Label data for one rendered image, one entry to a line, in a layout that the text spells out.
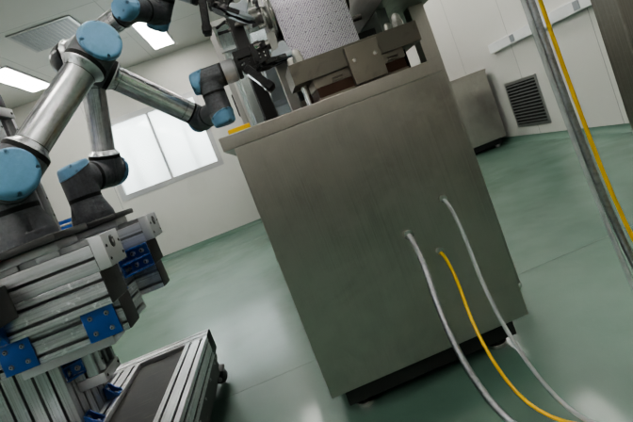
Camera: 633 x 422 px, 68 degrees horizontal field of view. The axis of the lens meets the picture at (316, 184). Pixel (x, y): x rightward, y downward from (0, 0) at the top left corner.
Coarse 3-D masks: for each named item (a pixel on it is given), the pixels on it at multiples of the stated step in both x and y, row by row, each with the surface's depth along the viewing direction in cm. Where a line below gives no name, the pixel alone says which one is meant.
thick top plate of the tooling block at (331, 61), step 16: (384, 32) 137; (400, 32) 138; (416, 32) 138; (336, 48) 136; (384, 48) 137; (304, 64) 135; (320, 64) 136; (336, 64) 136; (288, 80) 146; (304, 80) 135
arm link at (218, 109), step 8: (208, 96) 149; (216, 96) 149; (224, 96) 150; (208, 104) 150; (216, 104) 149; (224, 104) 150; (200, 112) 156; (208, 112) 151; (216, 112) 149; (224, 112) 149; (232, 112) 151; (208, 120) 154; (216, 120) 150; (224, 120) 149; (232, 120) 151
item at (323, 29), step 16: (304, 16) 154; (320, 16) 155; (336, 16) 155; (288, 32) 154; (304, 32) 154; (320, 32) 155; (336, 32) 155; (352, 32) 156; (304, 48) 154; (320, 48) 155
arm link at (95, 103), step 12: (96, 96) 176; (96, 108) 177; (108, 108) 182; (96, 120) 178; (108, 120) 181; (96, 132) 179; (108, 132) 181; (96, 144) 180; (108, 144) 182; (96, 156) 179; (108, 156) 181; (120, 156) 186; (108, 168) 181; (120, 168) 185; (108, 180) 180; (120, 180) 186
